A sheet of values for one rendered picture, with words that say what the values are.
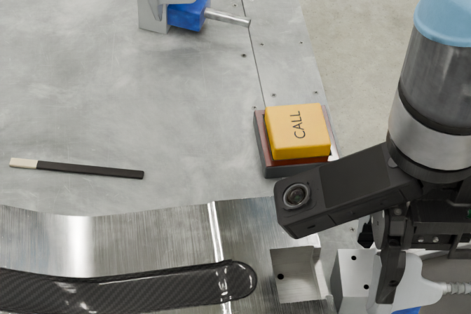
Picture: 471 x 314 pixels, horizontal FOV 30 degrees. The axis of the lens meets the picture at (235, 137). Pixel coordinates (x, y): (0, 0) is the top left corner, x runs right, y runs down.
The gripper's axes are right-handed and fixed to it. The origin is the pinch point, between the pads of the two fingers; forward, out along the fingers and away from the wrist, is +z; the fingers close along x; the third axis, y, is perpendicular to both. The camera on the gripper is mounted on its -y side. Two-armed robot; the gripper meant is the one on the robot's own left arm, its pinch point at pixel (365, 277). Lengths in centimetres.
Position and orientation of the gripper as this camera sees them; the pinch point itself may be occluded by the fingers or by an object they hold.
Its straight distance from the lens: 81.3
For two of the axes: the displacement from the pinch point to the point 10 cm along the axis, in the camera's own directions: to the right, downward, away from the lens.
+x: -0.2, -7.7, 6.4
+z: -0.5, 6.4, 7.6
